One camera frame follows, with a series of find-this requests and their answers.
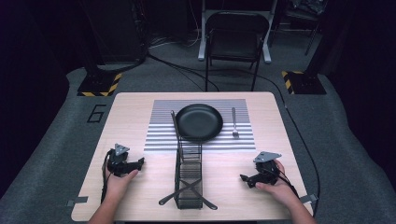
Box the black hazard-striped stand base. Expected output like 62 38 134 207
281 70 328 95
77 71 123 97

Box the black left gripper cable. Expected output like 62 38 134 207
100 149 114 204

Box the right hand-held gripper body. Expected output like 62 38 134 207
248 151 283 188

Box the grey tape strip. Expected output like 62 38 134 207
66 196 90 207
300 193 319 205

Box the person's right hand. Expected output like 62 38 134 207
255 160 301 207

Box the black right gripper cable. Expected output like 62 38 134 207
275 172 301 200

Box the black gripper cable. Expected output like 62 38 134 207
275 172 301 200
100 149 114 204

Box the black wire dish rack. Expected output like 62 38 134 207
158 109 219 211

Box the black equipment cabinet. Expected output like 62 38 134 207
99 0 148 64

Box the silver metal fork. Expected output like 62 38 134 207
231 106 240 140

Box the person's left hand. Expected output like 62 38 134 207
105 169 140 203

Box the white metal desk frame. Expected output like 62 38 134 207
197 0 279 65

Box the bundle of light cables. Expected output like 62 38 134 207
148 27 202 50

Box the black folding chair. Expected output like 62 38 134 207
204 10 271 92

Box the grey striped placemat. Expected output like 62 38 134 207
143 99 257 153

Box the black round plate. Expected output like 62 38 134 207
175 103 224 143

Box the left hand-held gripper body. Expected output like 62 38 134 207
106 143 138 177

